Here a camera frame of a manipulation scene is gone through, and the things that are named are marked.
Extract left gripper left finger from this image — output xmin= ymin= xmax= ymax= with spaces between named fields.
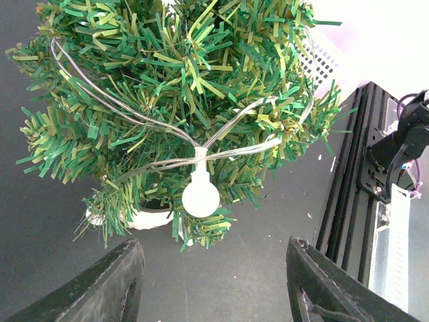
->
xmin=6 ymin=239 xmax=145 ymax=321

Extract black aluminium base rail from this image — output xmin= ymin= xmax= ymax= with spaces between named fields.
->
xmin=316 ymin=82 xmax=396 ymax=284

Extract white slotted cable duct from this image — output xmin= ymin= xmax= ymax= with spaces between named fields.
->
xmin=368 ymin=184 xmax=411 ymax=312

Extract white perforated plastic basket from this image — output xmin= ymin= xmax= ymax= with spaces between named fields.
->
xmin=295 ymin=32 xmax=341 ymax=88

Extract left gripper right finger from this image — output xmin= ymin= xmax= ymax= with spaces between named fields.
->
xmin=286 ymin=236 xmax=417 ymax=321

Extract white bulb string lights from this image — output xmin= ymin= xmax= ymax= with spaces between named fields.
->
xmin=50 ymin=25 xmax=316 ymax=218

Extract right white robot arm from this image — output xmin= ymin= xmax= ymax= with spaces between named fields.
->
xmin=365 ymin=90 xmax=428 ymax=204

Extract small green christmas tree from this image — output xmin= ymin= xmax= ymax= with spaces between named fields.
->
xmin=6 ymin=1 xmax=349 ymax=247

